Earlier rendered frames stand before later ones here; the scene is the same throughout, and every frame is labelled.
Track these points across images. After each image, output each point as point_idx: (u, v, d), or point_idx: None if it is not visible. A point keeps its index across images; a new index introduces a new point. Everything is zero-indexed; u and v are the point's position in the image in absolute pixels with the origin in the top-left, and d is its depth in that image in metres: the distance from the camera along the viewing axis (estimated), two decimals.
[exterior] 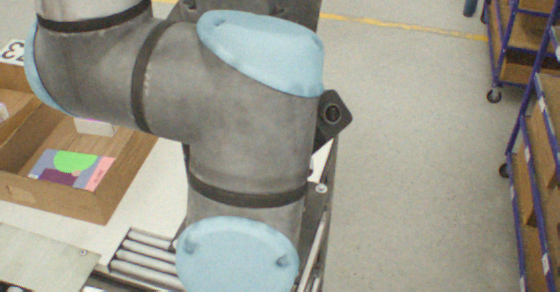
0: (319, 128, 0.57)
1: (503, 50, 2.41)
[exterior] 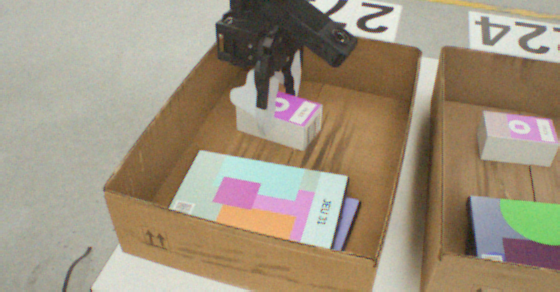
0: (323, 28, 0.60)
1: None
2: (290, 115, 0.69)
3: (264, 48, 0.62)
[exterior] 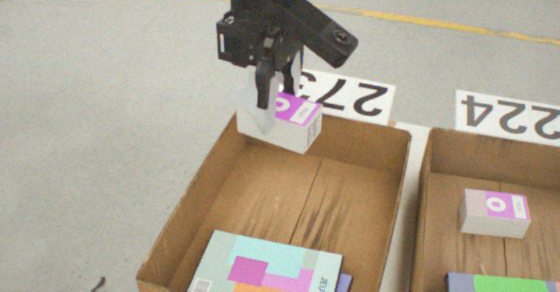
0: (325, 28, 0.60)
1: None
2: (290, 115, 0.69)
3: (265, 48, 0.62)
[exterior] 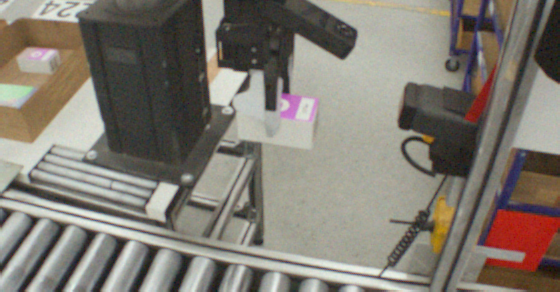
0: (327, 22, 0.61)
1: (457, 18, 2.49)
2: (294, 113, 0.69)
3: (270, 50, 0.62)
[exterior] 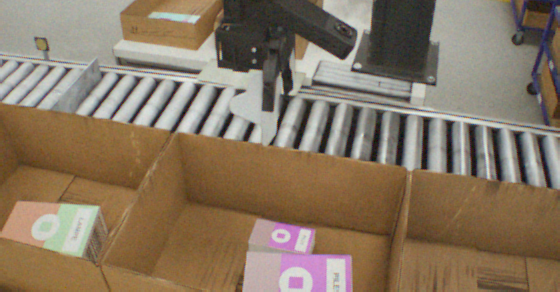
0: (327, 23, 0.61)
1: (526, 0, 2.99)
2: (294, 244, 0.86)
3: (270, 50, 0.62)
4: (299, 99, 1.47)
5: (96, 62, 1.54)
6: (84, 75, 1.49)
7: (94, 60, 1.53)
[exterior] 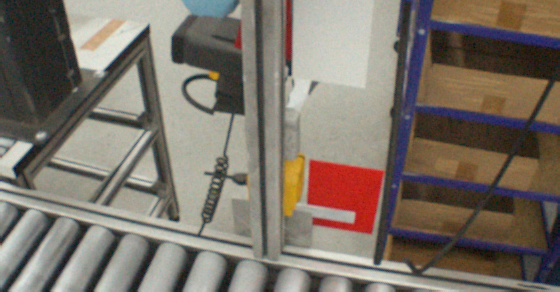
0: None
1: None
2: None
3: None
4: None
5: None
6: None
7: None
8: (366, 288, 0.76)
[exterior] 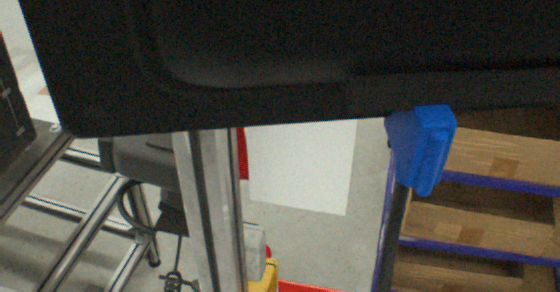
0: None
1: None
2: None
3: None
4: None
5: None
6: None
7: None
8: None
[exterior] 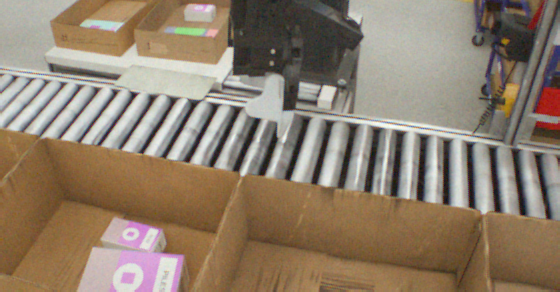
0: (337, 17, 0.64)
1: (483, 1, 3.03)
2: (140, 242, 0.89)
3: (291, 49, 0.62)
4: (204, 103, 1.51)
5: (28, 85, 1.62)
6: (15, 98, 1.57)
7: (26, 83, 1.61)
8: None
